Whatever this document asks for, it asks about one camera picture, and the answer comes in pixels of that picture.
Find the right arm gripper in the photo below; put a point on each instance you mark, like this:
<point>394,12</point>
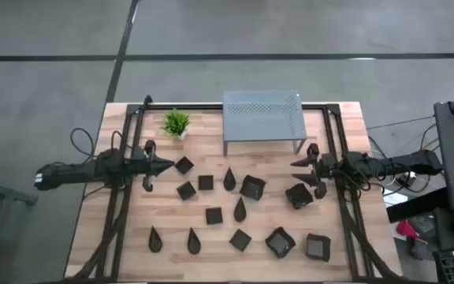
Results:
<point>325,167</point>

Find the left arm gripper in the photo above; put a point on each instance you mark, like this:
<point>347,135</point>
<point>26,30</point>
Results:
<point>150,165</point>

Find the small square black plate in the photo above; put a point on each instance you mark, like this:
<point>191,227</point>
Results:
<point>240,240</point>
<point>205,182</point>
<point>184,165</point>
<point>186,190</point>
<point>214,215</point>

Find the large wavy square black plate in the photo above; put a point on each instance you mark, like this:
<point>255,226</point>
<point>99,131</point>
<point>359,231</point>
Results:
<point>252,187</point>
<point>318,247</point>
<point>299,195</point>
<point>280,242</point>

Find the black teardrop plate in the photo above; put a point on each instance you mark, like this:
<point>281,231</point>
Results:
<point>229,180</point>
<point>194,243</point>
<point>155,241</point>
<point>240,211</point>

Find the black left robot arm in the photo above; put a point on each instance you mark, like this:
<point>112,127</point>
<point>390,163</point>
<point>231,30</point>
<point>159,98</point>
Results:
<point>73,173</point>

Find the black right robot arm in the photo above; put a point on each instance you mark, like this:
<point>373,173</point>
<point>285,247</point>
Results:
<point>408,163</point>

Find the green plant in white pot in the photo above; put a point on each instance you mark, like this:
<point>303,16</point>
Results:
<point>176,123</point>

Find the grey perforated metal shelf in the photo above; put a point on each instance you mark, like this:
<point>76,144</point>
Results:
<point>262,122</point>

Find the black corner clamp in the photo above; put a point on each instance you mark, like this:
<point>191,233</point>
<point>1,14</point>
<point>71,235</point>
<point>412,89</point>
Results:
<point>147,99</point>

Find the white paper sheet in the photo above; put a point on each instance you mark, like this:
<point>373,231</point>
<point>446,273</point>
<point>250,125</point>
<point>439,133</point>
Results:
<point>393,198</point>

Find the white power adapter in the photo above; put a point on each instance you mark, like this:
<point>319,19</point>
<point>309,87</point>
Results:
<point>410,176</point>

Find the red plastic object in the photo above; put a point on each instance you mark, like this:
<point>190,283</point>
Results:
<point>405,229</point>

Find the black stand base bar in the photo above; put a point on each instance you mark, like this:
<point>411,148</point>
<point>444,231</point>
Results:
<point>416,205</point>

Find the grey metal side table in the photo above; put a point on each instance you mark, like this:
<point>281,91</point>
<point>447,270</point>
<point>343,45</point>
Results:
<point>10,195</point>

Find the black aluminium table frame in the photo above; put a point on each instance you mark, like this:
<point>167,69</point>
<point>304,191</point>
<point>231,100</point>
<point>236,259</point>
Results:
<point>179,106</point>

